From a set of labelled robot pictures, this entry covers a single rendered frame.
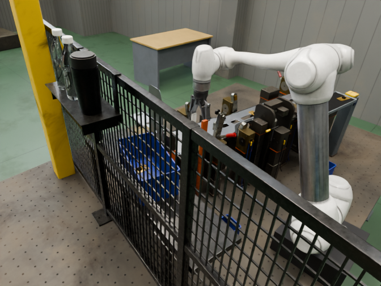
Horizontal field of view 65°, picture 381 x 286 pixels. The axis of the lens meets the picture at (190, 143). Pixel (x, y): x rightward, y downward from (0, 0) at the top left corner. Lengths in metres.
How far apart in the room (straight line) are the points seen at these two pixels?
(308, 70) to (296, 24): 3.82
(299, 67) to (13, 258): 1.39
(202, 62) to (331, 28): 3.32
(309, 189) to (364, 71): 3.48
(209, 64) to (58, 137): 0.91
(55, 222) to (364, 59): 3.98
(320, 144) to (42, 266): 1.23
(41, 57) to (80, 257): 0.93
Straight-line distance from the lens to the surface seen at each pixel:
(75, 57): 0.90
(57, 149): 1.80
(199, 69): 1.43
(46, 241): 1.60
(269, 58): 1.28
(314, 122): 1.07
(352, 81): 4.61
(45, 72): 1.61
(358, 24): 4.49
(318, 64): 0.98
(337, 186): 1.37
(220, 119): 1.44
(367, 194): 2.08
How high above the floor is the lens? 1.88
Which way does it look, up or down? 34 degrees down
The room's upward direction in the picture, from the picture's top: 3 degrees clockwise
